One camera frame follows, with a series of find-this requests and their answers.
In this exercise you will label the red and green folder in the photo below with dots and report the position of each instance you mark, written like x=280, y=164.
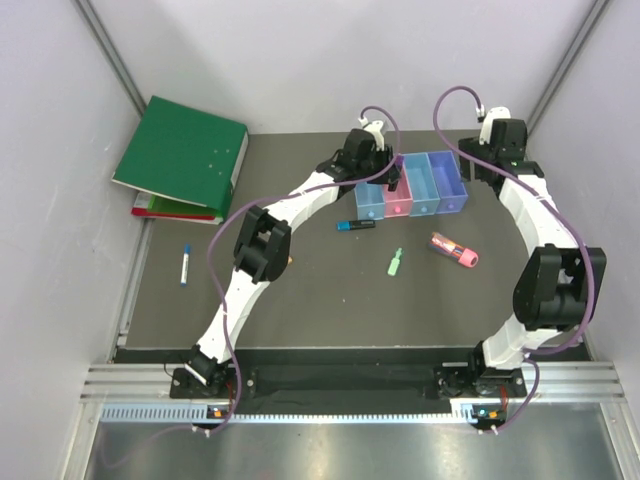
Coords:
x=147, y=205

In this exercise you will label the aluminium frame post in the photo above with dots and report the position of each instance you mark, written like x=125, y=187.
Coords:
x=578, y=41
x=95, y=25

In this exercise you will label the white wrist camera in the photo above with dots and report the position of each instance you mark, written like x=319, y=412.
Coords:
x=496, y=113
x=376, y=128

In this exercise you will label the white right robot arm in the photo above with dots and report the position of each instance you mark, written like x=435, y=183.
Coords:
x=552, y=293

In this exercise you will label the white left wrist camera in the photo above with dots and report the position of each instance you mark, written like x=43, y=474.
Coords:
x=376, y=128

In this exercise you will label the purple drawer box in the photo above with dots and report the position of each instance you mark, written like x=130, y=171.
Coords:
x=451, y=189

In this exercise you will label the green ring binder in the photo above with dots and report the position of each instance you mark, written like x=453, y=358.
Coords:
x=184, y=154

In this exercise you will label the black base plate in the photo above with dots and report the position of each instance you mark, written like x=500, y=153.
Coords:
x=272, y=381

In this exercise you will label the aluminium front rail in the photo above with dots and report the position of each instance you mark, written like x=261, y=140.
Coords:
x=562, y=382

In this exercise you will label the white marker blue cap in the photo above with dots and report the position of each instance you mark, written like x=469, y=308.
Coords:
x=185, y=265

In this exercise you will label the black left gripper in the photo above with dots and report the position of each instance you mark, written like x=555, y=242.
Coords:
x=385, y=158

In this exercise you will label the aluminium frame post left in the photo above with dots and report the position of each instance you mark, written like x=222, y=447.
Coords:
x=95, y=25

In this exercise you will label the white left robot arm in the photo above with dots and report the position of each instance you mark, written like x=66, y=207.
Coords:
x=262, y=249

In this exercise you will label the black highlighter blue cap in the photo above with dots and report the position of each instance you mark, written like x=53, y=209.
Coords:
x=344, y=226

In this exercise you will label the light blue drawer box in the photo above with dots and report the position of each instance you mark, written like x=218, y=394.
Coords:
x=370, y=202
x=421, y=181

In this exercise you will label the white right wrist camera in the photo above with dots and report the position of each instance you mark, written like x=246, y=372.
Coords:
x=496, y=113

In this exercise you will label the aluminium frame post right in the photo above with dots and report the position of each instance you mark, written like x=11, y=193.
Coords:
x=578, y=41

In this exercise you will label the pink drawer box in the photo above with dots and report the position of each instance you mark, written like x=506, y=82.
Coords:
x=398, y=203

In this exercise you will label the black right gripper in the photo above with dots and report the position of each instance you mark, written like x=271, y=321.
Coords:
x=465, y=168

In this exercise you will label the colourful tube pink cap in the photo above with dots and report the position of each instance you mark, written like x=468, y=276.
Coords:
x=447, y=247

